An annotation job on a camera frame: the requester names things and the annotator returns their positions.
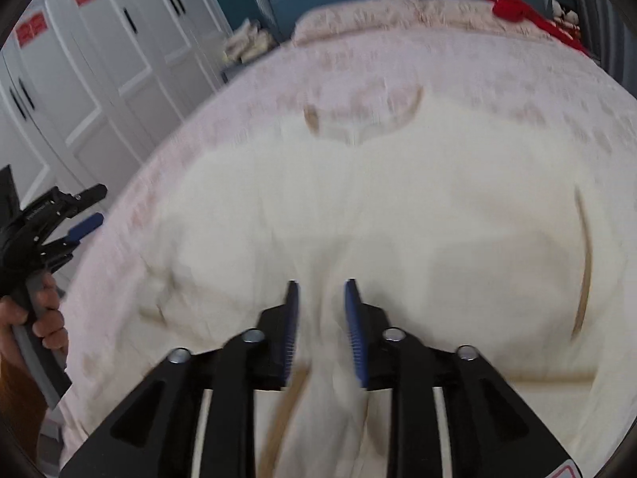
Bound white wardrobe doors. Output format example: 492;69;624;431
0;0;234;280

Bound person's left hand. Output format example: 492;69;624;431
0;276;69;362

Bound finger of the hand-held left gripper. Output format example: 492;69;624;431
42;212;105;270
50;184;108;218

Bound printed cushion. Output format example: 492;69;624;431
550;0;583;35

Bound cream padded jacket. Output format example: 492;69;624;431
137;84;598;478

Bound person's left forearm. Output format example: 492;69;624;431
0;358;48;441

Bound pink butterfly blanket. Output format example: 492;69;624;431
52;25;637;478

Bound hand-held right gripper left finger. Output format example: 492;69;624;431
59;280;302;478

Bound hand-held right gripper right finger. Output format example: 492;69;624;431
344;279;583;478

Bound grey curtain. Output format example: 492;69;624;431
567;0;637;90

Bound cream plush bundle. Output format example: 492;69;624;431
221;17;277;65

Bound red cloth item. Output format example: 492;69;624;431
480;0;593;58

